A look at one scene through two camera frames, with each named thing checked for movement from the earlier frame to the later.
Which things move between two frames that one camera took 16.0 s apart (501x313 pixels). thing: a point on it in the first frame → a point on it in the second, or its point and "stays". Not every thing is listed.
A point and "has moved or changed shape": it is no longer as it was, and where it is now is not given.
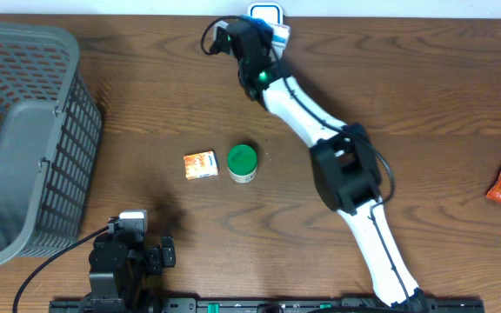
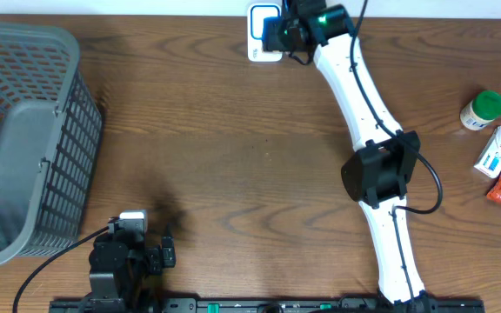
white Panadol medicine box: x=281 y=33 has moved or changed shape
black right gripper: x=263 y=35 → x=283 y=47
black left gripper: x=154 y=264 stays
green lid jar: x=243 y=163 → x=485 y=107
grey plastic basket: x=36 y=131 stays
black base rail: x=270 y=305 stays
